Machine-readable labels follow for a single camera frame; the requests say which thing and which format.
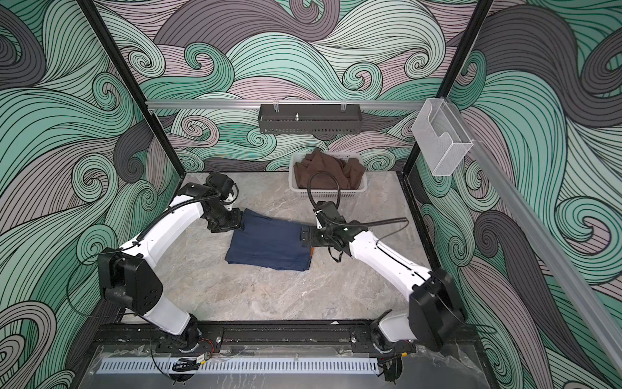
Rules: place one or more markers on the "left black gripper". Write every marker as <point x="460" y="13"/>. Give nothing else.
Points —
<point x="236" y="223"/>

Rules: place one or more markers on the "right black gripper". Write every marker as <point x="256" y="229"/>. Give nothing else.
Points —
<point x="313" y="237"/>

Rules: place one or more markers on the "blue denim trousers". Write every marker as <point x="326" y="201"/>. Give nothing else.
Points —
<point x="267" y="242"/>

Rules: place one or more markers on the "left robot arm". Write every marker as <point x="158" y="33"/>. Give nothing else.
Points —
<point x="127" y="276"/>

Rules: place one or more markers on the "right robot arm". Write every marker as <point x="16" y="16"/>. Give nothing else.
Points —
<point x="435" y="308"/>

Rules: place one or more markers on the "brown trousers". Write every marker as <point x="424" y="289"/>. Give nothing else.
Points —
<point x="318" y="170"/>

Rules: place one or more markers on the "white plastic laundry basket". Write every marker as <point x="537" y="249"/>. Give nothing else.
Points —
<point x="326" y="194"/>

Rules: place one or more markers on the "black perforated metal tray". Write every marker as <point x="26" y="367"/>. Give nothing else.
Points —
<point x="310" y="119"/>

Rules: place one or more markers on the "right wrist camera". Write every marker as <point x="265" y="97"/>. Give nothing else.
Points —
<point x="327" y="211"/>

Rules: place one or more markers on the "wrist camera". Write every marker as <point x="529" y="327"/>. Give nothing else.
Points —
<point x="227" y="188"/>
<point x="327" y="211"/>

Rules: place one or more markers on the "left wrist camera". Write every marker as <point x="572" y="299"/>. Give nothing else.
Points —
<point x="227" y="188"/>

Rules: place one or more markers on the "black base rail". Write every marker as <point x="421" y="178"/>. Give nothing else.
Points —
<point x="357" y="335"/>

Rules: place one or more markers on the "aluminium rail back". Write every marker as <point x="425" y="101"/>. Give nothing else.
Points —
<point x="223" y="104"/>

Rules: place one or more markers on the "aluminium rail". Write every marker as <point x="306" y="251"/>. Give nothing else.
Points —
<point x="223" y="104"/>
<point x="595" y="315"/>

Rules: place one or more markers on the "clear plastic wall bin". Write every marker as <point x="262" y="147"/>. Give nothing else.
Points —
<point x="442" y="135"/>

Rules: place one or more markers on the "white slotted cable duct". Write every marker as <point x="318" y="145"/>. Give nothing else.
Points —
<point x="243" y="366"/>

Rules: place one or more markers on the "aluminium rail right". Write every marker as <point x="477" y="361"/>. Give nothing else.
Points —
<point x="595" y="315"/>

